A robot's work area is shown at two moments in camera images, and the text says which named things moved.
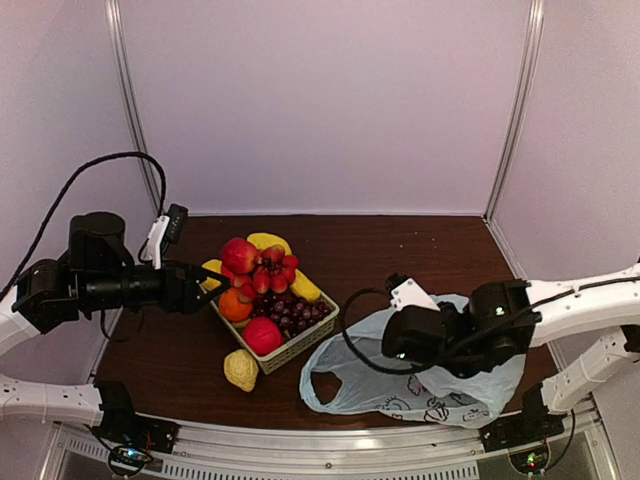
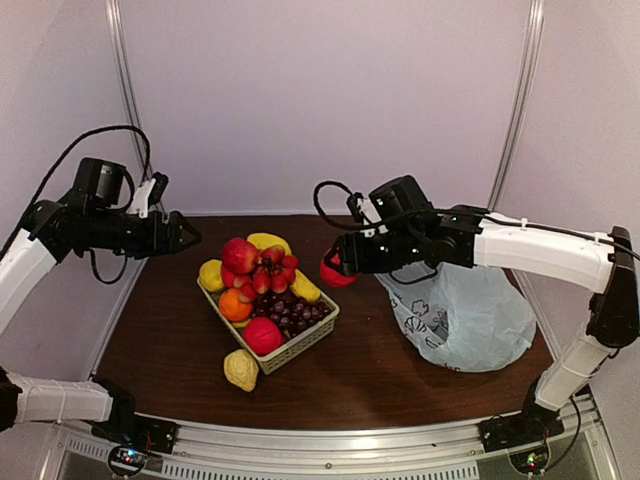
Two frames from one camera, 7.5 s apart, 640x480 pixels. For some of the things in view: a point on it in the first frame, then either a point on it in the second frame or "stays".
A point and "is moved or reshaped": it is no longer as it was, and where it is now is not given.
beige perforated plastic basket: [294, 345] stays
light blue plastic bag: [315, 363] is moved or reshaped
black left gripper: [188, 302] to [154, 243]
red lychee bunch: [274, 270] stays
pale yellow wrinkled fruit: [241, 369] stays
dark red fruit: [239, 256] stays
